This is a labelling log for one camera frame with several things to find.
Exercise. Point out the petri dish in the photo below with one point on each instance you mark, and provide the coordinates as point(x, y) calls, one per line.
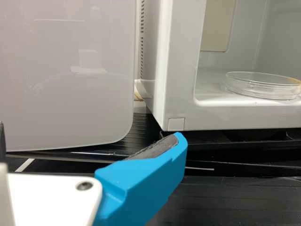
point(258, 84)

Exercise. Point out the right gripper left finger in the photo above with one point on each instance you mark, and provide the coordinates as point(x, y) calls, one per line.
point(2, 141)

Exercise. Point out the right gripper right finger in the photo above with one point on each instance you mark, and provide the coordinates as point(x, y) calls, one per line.
point(141, 188)

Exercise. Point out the white incubator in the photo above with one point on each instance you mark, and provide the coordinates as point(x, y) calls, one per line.
point(178, 70)

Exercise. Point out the white box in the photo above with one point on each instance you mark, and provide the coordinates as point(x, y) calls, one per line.
point(65, 70)

